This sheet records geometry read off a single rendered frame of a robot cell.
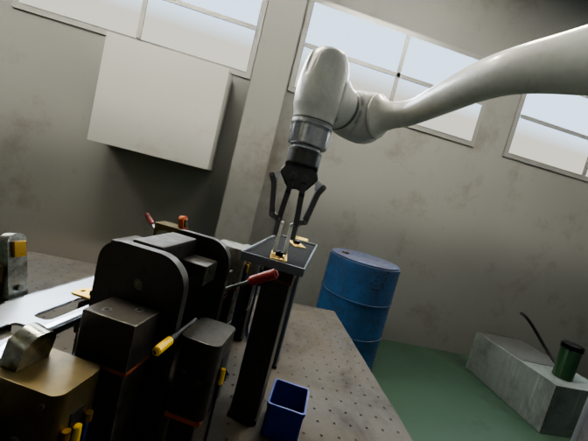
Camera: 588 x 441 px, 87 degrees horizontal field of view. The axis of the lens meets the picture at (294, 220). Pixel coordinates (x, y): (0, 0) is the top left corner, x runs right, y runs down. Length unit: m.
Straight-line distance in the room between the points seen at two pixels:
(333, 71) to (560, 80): 0.36
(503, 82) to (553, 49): 0.06
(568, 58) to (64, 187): 3.36
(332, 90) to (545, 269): 4.05
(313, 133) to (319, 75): 0.11
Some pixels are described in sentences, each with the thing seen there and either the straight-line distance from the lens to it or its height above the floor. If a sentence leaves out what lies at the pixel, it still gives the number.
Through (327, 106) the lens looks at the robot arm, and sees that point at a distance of 0.67.
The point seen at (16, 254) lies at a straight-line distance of 0.78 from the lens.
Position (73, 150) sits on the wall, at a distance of 3.39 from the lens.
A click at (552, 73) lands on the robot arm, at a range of 0.54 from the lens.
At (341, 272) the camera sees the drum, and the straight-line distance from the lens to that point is 2.49.
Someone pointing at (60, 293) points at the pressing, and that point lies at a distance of 0.79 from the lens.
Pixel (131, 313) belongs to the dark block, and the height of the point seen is 1.12.
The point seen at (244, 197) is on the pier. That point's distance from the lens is 2.73.
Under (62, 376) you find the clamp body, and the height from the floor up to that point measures 1.07.
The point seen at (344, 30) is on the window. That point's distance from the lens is 3.39.
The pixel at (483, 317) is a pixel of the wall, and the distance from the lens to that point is 4.19.
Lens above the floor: 1.31
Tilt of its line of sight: 5 degrees down
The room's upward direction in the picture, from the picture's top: 14 degrees clockwise
